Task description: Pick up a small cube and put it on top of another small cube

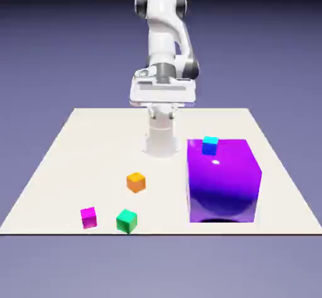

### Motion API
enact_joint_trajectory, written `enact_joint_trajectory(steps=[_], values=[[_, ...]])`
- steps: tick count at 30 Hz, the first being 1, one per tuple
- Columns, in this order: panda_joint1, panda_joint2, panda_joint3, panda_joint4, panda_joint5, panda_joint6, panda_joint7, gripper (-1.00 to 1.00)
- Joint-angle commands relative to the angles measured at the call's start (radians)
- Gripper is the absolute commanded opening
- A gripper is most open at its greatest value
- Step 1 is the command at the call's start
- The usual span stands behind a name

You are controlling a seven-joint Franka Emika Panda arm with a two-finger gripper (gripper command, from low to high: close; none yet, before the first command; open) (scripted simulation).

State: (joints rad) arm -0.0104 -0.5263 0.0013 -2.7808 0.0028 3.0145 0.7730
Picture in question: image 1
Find large purple box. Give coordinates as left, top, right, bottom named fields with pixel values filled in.
left=186, top=138, right=263, bottom=224

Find small green cube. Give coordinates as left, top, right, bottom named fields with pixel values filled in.
left=116, top=208, right=138, bottom=235

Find small orange cube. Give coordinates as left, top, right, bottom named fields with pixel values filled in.
left=126, top=172, right=147, bottom=194

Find small magenta cube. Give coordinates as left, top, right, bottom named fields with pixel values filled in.
left=80, top=206, right=98, bottom=229

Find small cyan cube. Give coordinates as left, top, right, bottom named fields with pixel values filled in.
left=201, top=136, right=219, bottom=156

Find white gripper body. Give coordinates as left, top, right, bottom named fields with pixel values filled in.
left=129, top=75, right=197, bottom=108

